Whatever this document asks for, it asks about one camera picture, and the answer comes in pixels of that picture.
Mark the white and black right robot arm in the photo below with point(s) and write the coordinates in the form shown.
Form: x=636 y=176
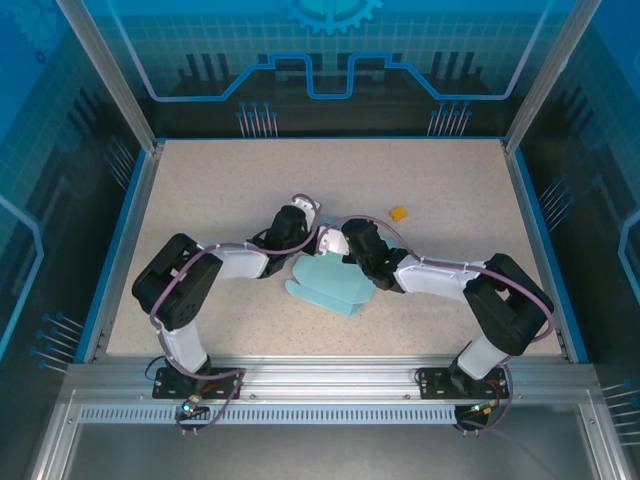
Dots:
x=435 y=277

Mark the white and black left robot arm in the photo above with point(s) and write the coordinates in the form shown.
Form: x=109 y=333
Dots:
x=185 y=345

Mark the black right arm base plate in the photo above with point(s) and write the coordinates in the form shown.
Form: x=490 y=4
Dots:
x=425 y=390

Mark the aluminium rail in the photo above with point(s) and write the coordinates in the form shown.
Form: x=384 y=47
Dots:
x=325 y=375
x=126 y=250

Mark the left power connector with light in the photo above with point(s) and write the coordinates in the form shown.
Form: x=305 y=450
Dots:
x=189 y=407

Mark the aluminium left frame post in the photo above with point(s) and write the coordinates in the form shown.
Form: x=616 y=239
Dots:
x=120 y=80

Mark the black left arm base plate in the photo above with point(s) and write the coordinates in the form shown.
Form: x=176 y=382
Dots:
x=225 y=376

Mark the power connector with light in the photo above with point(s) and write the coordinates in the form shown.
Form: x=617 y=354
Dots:
x=485 y=410
x=189 y=407

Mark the small orange yellow block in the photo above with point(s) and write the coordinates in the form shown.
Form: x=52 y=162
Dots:
x=398 y=214

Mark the right power connector with light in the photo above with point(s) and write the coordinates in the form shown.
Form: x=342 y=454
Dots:
x=485 y=410

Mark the aluminium right frame post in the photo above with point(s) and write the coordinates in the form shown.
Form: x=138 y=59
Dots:
x=545 y=75

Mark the metal front tray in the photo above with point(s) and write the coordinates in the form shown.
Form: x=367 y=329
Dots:
x=325 y=450

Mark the aluminium frame post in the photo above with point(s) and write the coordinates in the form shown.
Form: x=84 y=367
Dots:
x=545 y=75
x=120 y=80

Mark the aluminium left side rail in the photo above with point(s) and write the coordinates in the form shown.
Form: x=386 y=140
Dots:
x=126 y=250

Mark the light blue paper box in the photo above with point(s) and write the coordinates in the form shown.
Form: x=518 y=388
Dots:
x=320 y=280

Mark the aluminium front rail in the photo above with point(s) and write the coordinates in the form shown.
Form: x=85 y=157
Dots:
x=325 y=375

